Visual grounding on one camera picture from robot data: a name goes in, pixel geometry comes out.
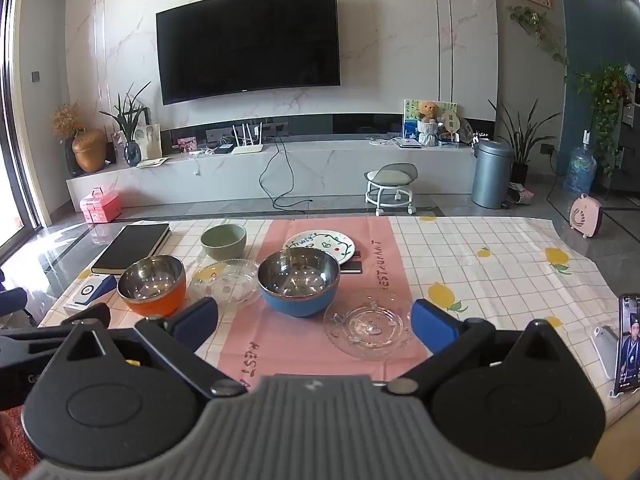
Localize painted white ceramic plate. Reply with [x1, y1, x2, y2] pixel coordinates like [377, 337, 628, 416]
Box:
[284, 230, 356, 266]

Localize orange steel bowl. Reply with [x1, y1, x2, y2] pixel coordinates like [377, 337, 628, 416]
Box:
[116, 255, 187, 317]

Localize plant in blue vase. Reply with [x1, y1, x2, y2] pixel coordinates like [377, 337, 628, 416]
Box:
[98, 81, 152, 167]

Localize white picture card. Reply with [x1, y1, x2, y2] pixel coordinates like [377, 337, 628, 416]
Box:
[134, 124, 162, 162]

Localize black television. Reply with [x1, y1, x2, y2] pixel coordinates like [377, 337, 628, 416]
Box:
[156, 0, 342, 106]

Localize dried flowers in dark vase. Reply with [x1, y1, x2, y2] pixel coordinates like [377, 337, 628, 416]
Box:
[50, 102, 87, 178]

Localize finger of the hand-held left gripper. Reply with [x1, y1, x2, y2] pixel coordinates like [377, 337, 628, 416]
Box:
[61, 303, 112, 330]

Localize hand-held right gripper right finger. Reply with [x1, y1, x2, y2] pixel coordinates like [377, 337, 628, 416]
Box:
[385, 299, 576, 398]

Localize green painted board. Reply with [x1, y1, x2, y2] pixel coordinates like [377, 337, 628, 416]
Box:
[403, 99, 458, 140]

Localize white phone stand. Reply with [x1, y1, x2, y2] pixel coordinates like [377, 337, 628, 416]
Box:
[590, 324, 621, 381]

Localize round rolling stool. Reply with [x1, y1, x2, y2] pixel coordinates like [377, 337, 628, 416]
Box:
[364, 163, 419, 216]

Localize long-leaf potted plant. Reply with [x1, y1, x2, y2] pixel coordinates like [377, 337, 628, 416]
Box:
[487, 99, 561, 186]

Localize white and blue box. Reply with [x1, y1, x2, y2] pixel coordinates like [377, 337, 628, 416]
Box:
[63, 274, 118, 313]

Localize blue water bottle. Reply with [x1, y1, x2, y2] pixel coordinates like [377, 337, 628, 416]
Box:
[564, 130, 598, 196]

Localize blue steel bowl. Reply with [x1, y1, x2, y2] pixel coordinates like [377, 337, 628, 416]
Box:
[257, 249, 341, 318]

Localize orange fuzzy cloth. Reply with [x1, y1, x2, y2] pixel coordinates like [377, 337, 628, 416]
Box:
[0, 407, 38, 480]

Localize lemon print checked tablecloth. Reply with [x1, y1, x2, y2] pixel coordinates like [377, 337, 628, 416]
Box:
[37, 215, 623, 401]

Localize smartphone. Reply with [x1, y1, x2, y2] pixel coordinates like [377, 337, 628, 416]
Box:
[611, 293, 640, 397]

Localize grey trash can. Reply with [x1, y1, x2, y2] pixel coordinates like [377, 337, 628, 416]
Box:
[471, 140, 515, 209]

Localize pink storage box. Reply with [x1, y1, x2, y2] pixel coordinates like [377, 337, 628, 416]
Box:
[79, 187, 122, 224]

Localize clear glass plate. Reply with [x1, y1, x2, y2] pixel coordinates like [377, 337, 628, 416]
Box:
[323, 296, 416, 361]
[188, 258, 262, 307]

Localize pink cloth placemat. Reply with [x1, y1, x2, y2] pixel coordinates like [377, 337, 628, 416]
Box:
[217, 217, 431, 386]

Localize black cable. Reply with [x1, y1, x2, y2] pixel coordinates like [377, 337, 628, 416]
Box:
[257, 137, 313, 209]

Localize white router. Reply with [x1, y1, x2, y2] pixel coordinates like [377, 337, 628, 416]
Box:
[231, 122, 265, 155]

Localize trailing ivy plant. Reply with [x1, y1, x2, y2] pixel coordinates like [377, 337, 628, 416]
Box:
[507, 5, 571, 81]

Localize green ceramic bowl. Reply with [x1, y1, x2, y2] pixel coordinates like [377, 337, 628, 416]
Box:
[200, 223, 248, 261]

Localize teddy bear bouquet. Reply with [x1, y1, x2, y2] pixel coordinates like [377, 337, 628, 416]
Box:
[416, 101, 441, 148]

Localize bushy green shelf plant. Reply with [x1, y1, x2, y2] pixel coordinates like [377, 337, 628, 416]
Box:
[575, 64, 632, 176]

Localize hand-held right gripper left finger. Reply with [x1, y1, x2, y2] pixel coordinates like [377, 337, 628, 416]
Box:
[50, 297, 248, 401]

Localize black notebook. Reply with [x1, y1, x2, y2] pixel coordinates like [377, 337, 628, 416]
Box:
[90, 223, 172, 276]

